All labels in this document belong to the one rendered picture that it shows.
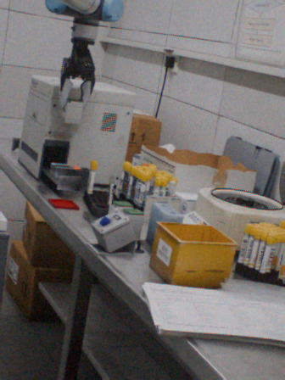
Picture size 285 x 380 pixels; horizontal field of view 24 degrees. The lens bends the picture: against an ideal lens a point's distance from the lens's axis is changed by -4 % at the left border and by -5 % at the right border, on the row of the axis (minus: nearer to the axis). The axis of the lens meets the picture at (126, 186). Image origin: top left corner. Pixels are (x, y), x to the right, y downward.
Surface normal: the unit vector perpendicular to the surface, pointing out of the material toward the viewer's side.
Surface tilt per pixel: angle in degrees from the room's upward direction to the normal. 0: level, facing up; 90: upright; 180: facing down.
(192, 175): 92
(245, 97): 90
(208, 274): 90
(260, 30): 93
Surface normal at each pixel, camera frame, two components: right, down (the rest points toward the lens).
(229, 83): -0.91, -0.07
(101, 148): 0.37, 0.26
